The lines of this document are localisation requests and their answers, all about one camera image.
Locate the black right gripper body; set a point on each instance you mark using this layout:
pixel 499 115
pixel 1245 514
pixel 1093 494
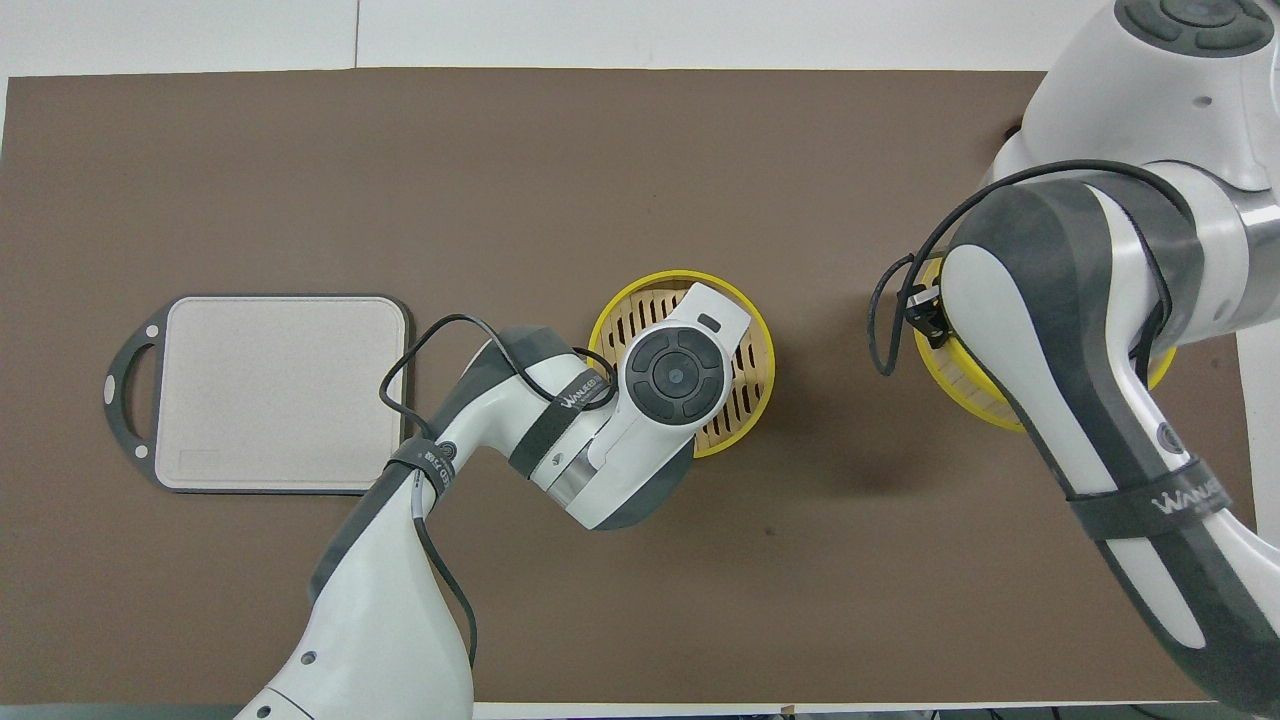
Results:
pixel 927 318

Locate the yellow bamboo steamer basket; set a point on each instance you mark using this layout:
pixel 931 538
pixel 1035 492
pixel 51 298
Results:
pixel 740 410
pixel 940 365

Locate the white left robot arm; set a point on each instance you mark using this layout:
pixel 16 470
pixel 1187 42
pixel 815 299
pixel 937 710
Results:
pixel 380 620

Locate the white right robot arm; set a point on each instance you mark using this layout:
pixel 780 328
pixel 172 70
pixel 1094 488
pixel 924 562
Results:
pixel 1060 300

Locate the brown table mat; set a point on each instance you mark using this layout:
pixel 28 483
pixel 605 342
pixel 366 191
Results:
pixel 600 150

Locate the grey white cutting board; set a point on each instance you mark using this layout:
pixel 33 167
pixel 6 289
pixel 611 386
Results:
pixel 270 400

